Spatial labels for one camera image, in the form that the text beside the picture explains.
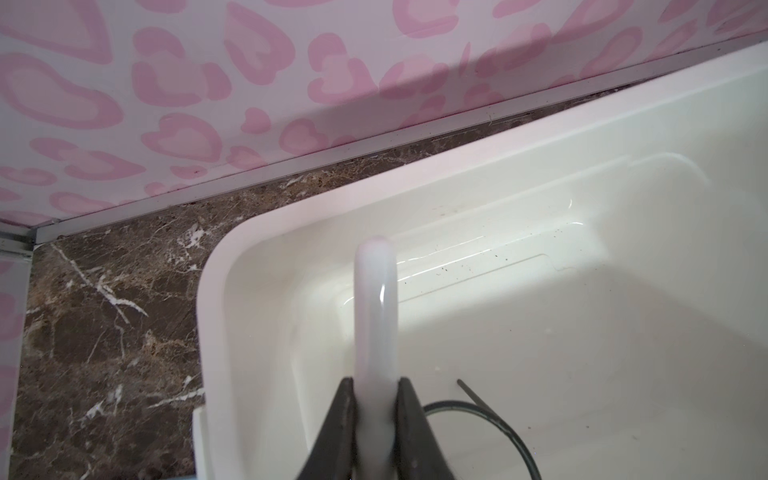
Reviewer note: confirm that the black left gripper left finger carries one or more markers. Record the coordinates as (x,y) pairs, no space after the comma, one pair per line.
(333,455)

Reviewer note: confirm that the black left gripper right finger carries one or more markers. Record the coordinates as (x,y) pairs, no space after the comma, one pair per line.
(417,454)

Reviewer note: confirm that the black wire ring stand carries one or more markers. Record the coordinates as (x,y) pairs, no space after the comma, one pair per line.
(476,440)

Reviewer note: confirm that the white ceramic pestle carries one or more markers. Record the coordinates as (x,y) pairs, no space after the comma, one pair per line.
(376,372)

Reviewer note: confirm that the white plastic storage box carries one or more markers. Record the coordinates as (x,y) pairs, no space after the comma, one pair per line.
(598,276)

